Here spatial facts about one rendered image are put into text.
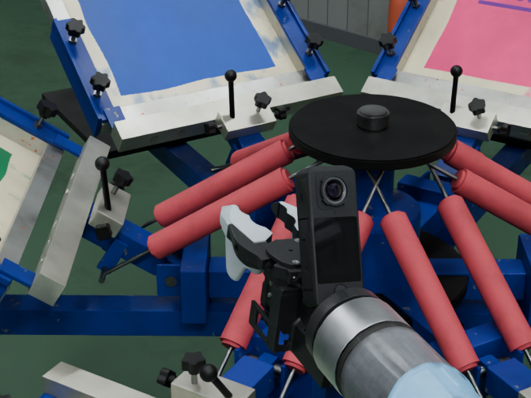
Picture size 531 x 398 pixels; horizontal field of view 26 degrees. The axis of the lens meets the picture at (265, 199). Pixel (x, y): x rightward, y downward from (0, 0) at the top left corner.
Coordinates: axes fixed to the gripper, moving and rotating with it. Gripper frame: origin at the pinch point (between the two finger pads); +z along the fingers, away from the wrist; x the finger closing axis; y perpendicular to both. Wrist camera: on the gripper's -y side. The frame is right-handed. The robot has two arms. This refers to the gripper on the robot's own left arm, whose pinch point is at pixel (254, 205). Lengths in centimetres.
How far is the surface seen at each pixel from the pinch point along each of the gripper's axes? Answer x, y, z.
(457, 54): 120, 31, 139
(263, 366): 35, 59, 58
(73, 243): 11, 51, 93
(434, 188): 94, 49, 101
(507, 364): 72, 54, 42
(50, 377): 2, 63, 69
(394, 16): 258, 93, 387
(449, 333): 63, 50, 47
